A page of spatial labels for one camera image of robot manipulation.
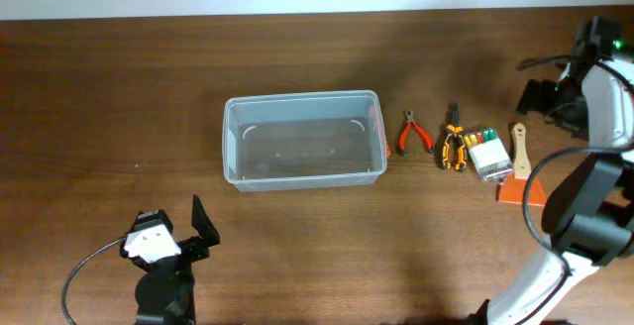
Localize orange black long-nose pliers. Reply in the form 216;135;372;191
440;102;468;172

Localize wooden handled orange scraper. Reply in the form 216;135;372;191
497;123;547;206

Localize red handled cutting pliers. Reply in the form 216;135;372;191
395;109;435;157

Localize clear screwdriver bit case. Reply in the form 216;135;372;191
464;128;514;184

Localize clear plastic container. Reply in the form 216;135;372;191
222;90;387;192

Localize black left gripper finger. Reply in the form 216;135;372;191
133;209;173;234
191;194;220;245

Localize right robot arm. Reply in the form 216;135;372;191
220;16;633;324

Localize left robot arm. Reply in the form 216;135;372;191
120;209;209;325

